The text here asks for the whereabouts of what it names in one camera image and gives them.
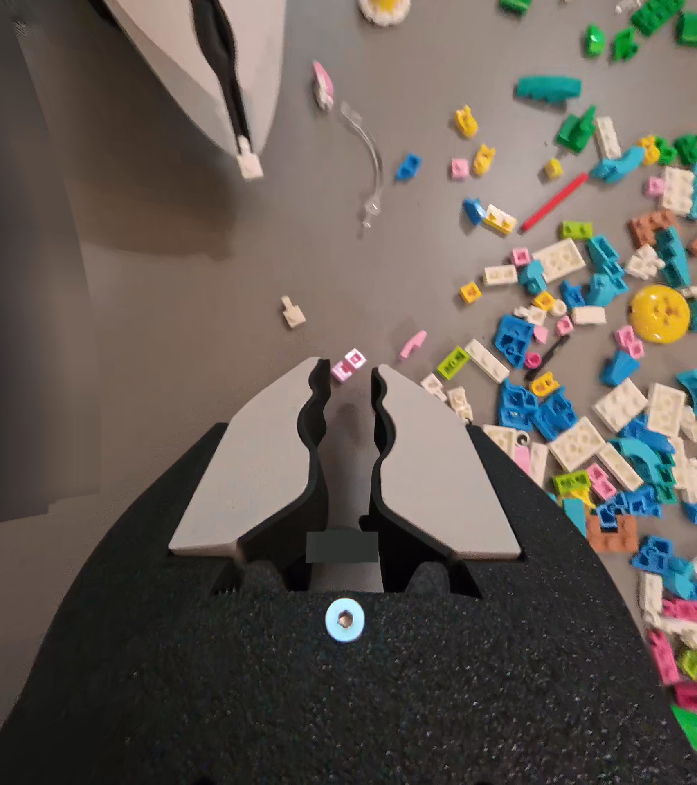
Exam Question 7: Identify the yellow and white round lego assembly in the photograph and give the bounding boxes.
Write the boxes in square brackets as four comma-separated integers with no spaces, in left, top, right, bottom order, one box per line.
[357,0,412,27]

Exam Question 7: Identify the pile of mixed lego pieces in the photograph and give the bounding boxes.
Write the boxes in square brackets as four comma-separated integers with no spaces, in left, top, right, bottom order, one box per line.
[422,132,697,780]

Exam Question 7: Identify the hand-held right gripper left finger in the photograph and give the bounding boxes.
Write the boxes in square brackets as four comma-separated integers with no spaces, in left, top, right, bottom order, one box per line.
[167,357,332,591]

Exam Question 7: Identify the green lego plant piece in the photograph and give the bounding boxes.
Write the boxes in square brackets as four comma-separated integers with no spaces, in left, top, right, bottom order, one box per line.
[556,105,598,154]

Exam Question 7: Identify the yellow round lego dome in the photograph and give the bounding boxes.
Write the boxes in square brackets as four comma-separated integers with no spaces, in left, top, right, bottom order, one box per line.
[627,285,691,344]

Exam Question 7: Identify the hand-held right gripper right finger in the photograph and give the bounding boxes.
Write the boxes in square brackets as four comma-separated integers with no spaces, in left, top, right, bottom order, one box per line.
[367,363,522,592]

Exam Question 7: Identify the red lego rod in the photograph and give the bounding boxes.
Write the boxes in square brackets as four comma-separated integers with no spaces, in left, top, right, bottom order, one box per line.
[519,173,590,233]

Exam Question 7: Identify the teal curved lego piece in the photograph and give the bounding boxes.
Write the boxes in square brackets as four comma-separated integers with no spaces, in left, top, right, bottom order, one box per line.
[514,75,582,104]

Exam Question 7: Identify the clear curved lego tube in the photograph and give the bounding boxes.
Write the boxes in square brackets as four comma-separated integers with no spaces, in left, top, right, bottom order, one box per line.
[339,101,384,229]

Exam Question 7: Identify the pink lego stud pair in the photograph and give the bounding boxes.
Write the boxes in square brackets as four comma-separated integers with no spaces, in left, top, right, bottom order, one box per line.
[331,348,366,384]

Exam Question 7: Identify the pink and white lego assembly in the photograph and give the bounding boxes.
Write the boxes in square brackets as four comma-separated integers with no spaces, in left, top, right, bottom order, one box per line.
[312,60,335,111]

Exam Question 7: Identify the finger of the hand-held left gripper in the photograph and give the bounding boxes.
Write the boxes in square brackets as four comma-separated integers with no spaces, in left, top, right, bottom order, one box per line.
[100,0,242,153]
[204,0,288,153]

